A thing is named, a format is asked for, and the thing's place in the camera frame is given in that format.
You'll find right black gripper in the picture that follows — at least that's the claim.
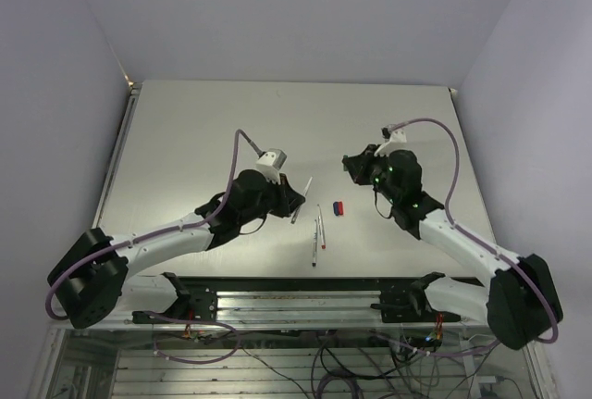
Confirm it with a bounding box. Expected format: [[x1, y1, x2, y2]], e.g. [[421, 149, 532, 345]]
[[344, 143, 400, 205]]

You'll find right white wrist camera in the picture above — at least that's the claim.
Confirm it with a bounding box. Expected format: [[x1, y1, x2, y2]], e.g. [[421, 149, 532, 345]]
[[374, 125, 407, 156]]

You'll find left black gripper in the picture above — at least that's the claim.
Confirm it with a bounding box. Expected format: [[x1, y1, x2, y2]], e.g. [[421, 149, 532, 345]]
[[239, 170, 305, 225]]

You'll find black strap loop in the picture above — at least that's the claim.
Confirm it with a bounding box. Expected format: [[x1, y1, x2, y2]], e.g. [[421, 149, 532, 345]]
[[373, 190, 394, 220]]

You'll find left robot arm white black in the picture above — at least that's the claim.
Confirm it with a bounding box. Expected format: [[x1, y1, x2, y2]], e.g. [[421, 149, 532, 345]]
[[44, 169, 305, 330]]

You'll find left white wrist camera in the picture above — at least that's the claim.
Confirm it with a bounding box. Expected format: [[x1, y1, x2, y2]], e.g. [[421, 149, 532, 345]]
[[255, 149, 287, 184]]

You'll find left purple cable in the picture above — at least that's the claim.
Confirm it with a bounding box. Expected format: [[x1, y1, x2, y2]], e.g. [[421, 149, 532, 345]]
[[43, 129, 269, 363]]

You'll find black marker pen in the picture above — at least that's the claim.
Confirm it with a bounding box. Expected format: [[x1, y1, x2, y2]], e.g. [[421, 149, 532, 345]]
[[311, 218, 320, 268]]

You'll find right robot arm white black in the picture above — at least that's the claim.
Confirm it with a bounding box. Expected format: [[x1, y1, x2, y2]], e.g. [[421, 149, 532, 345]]
[[342, 144, 563, 350]]

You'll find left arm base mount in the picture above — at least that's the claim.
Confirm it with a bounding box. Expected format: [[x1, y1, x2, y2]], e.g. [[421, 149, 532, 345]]
[[131, 272, 218, 325]]

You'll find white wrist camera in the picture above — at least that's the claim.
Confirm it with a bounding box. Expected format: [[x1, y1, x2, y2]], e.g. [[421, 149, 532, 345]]
[[255, 149, 287, 184], [374, 125, 407, 156]]

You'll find green marker pen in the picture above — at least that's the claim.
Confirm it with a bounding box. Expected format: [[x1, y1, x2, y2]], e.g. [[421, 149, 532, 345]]
[[290, 176, 314, 225]]

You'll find red marker pen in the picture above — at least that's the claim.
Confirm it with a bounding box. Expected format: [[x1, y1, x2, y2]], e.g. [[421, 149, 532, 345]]
[[317, 204, 327, 249]]

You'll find purple cable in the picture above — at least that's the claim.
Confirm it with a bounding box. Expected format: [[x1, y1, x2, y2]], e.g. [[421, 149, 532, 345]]
[[381, 118, 561, 358], [43, 129, 269, 363]]

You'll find aluminium frame rail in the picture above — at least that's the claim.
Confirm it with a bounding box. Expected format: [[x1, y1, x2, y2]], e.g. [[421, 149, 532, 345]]
[[50, 290, 491, 330]]

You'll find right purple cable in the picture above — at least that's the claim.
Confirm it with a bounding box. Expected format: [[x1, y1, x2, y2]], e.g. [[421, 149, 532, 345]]
[[381, 118, 561, 358]]

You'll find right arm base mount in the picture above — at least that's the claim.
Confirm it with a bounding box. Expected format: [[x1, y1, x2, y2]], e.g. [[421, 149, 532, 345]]
[[370, 272, 444, 323]]

